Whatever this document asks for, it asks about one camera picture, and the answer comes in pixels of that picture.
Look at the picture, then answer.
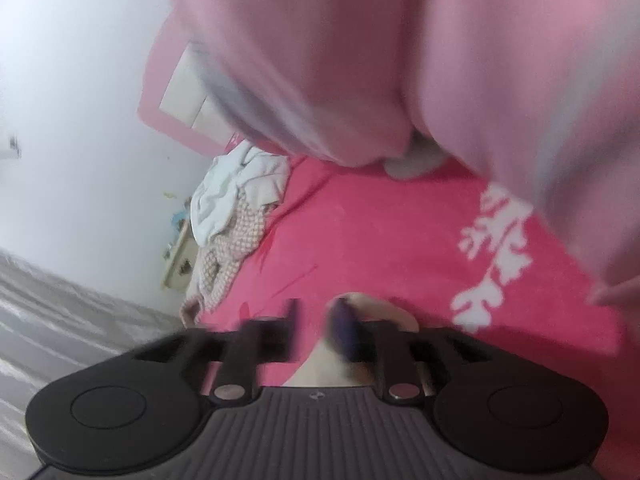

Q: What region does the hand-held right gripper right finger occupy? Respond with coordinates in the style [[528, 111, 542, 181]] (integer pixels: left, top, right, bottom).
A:
[[325, 297, 494, 406]]

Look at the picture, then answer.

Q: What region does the pink and white quilt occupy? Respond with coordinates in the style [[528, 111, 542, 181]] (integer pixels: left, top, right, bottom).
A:
[[155, 0, 640, 311]]

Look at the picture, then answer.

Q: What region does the white garment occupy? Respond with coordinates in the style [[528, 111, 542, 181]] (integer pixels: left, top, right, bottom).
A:
[[190, 140, 294, 247]]

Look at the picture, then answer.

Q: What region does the beige zip jacket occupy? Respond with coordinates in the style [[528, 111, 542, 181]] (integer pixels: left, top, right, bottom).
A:
[[281, 292, 421, 390]]

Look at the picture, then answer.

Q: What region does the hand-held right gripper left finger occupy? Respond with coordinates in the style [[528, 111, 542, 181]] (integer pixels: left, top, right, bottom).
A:
[[134, 299, 301, 406]]

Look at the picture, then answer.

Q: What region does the pink and cream headboard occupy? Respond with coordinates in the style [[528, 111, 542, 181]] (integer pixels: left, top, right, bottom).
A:
[[137, 20, 242, 157]]

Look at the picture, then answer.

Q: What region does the cream nightstand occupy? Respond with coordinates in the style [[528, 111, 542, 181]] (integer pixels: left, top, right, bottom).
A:
[[160, 220, 199, 294]]

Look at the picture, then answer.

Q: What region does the grey sheer curtain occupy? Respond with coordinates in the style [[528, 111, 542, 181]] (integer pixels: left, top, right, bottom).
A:
[[0, 247, 184, 480]]

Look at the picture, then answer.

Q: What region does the pink floral bed blanket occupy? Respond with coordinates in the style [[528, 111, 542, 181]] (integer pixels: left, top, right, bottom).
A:
[[187, 152, 640, 392]]

